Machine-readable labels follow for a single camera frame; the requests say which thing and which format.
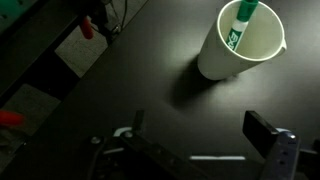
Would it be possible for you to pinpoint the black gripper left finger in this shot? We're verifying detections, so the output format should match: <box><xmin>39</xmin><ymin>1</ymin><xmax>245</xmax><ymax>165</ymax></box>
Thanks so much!
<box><xmin>132</xmin><ymin>109</ymin><xmax>147</xmax><ymax>138</ymax></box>

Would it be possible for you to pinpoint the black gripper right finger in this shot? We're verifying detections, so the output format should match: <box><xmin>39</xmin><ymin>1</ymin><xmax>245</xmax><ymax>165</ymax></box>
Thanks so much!
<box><xmin>242</xmin><ymin>110</ymin><xmax>281</xmax><ymax>160</ymax></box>

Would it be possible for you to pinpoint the green Expo marker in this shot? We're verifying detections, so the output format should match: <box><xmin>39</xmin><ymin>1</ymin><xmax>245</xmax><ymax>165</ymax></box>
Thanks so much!
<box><xmin>225</xmin><ymin>0</ymin><xmax>260</xmax><ymax>52</ymax></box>

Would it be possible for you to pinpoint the white ceramic mug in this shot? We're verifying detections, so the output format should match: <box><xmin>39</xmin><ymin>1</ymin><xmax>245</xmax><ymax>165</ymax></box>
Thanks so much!
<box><xmin>196</xmin><ymin>0</ymin><xmax>288</xmax><ymax>82</ymax></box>

